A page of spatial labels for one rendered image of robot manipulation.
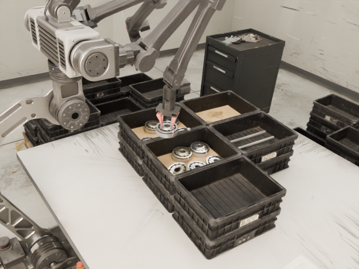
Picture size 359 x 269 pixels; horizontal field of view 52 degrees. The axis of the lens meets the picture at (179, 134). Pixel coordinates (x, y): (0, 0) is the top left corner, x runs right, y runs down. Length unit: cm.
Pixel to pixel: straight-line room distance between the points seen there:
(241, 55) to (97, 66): 212
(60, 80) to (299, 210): 126
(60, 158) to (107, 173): 29
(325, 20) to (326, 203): 347
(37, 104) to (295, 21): 428
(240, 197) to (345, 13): 366
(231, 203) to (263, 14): 438
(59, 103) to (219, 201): 81
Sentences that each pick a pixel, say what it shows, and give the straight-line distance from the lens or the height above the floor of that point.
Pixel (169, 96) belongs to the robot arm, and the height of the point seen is 121.
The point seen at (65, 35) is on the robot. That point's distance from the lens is 136.
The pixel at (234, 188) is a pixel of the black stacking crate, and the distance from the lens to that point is 176.
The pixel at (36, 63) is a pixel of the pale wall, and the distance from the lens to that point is 469.
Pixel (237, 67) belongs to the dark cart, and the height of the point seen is 75.
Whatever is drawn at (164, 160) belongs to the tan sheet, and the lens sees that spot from 187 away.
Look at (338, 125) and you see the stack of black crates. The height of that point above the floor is 49.
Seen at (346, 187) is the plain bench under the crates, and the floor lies 70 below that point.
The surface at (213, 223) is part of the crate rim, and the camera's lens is 144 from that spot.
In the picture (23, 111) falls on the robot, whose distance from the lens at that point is 169.
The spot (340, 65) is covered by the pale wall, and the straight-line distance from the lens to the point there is 514.
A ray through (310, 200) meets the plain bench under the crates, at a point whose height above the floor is 70.
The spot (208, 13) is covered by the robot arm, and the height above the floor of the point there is 158.
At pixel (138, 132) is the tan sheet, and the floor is 83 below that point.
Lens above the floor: 194
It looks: 32 degrees down
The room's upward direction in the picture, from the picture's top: 5 degrees clockwise
